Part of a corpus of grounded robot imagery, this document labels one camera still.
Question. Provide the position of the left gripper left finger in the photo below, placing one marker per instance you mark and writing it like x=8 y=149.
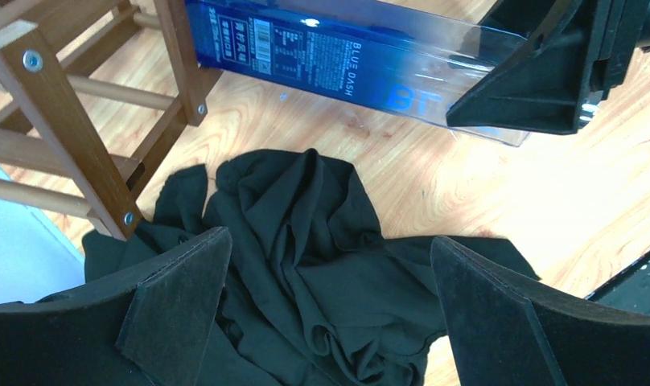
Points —
x=148 y=324

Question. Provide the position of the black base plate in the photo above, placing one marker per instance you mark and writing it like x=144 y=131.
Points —
x=628 y=290

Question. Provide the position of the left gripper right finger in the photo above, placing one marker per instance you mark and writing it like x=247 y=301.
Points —
x=507 y=329

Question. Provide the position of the brown wooden wine rack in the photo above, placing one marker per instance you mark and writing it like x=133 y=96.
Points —
x=49 y=51

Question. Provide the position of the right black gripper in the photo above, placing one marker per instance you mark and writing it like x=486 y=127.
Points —
x=575 y=53

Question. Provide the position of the black cloth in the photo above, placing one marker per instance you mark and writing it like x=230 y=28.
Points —
x=315 y=294

